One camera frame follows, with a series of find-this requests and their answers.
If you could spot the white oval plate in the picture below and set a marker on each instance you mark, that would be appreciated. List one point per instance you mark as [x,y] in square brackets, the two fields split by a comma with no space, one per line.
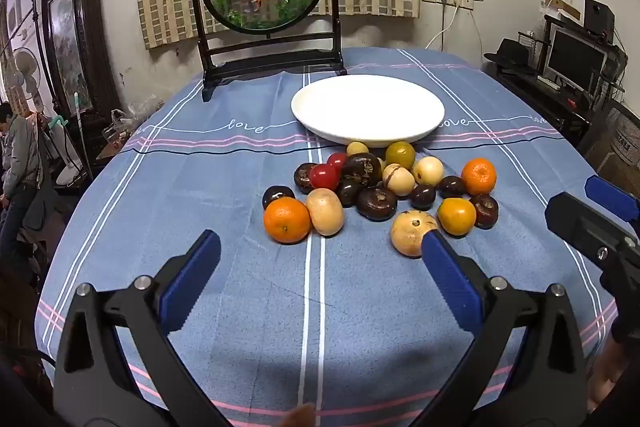
[367,107]

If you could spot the cream smooth round fruit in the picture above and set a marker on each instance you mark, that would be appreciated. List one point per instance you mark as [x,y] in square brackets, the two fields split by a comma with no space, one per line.
[428,170]

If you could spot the cardboard box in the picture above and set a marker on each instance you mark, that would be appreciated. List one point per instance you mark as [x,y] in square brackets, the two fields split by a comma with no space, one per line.
[562,9]

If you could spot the tan spotted round fruit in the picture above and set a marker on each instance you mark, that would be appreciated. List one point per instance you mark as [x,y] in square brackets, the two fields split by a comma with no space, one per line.
[407,234]

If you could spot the black speaker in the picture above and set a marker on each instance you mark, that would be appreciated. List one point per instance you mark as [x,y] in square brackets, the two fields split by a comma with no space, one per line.
[597,14]

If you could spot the computer monitor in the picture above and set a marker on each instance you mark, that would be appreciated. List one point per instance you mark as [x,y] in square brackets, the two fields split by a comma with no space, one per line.
[572,57]

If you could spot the yellow-green round fruit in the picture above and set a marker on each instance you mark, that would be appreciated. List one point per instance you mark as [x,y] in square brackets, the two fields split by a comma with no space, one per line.
[400,154]

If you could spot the dark framed painting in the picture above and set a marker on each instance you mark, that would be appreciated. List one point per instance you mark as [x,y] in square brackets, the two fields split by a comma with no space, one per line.
[67,42]

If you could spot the large tan oval fruit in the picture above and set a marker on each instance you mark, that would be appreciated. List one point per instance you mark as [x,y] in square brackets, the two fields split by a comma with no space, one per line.
[325,212]

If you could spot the white electric fan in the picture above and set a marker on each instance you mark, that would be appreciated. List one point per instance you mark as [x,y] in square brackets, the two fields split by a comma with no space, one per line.
[26,72]

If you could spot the black hat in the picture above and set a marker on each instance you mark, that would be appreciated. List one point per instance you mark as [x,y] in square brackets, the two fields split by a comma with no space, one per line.
[510,54]

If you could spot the cream cracked round fruit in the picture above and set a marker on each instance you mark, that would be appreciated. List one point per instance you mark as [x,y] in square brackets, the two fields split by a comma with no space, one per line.
[398,182]

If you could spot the orange tangerine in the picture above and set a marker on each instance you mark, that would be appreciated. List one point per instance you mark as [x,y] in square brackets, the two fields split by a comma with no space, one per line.
[478,177]
[287,219]

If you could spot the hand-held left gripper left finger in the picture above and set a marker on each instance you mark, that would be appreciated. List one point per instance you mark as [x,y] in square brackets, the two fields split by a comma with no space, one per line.
[192,282]

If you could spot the dark reddish-brown chestnut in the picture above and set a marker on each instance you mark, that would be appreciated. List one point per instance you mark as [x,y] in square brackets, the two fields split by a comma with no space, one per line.
[486,212]

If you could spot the yellow-orange round fruit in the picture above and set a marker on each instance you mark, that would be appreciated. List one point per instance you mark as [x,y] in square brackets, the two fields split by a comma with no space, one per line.
[456,217]

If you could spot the blue striped tablecloth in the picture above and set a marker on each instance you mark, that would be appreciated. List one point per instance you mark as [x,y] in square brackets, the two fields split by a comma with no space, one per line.
[200,187]

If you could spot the black computer desk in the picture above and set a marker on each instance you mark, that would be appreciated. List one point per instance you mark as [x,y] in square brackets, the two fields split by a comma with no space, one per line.
[540,102]

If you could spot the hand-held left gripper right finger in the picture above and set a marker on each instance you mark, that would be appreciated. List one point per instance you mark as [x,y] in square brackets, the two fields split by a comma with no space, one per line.
[450,279]

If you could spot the red cherry tomato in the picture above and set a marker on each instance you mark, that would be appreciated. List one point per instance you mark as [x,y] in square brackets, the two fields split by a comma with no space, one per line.
[337,159]
[324,177]

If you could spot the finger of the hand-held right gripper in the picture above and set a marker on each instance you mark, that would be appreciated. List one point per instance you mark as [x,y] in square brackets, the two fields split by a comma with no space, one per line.
[612,197]
[575,222]

